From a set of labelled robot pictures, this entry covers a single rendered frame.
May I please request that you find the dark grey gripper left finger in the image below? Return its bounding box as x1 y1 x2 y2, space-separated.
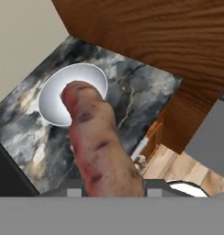
39 178 87 197

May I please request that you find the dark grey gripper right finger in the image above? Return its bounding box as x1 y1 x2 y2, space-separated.
142 178 192 197

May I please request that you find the brown potato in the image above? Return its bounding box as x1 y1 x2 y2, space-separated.
61 80 146 197

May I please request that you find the white bowl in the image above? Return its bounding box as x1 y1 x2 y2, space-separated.
37 62 109 129

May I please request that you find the white round object black rim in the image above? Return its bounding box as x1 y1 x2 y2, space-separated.
165 179 210 198

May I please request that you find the light wooden cabinet door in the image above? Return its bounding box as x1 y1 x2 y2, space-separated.
130 117 167 179

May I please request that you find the black appliance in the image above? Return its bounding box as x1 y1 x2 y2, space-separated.
0 137 40 197

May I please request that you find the grey fridge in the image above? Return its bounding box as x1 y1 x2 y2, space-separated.
184 87 224 185

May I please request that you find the wooden cabinet side panel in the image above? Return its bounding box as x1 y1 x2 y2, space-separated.
50 0 224 155

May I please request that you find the silver cabinet handle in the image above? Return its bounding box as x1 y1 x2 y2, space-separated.
129 136 151 162

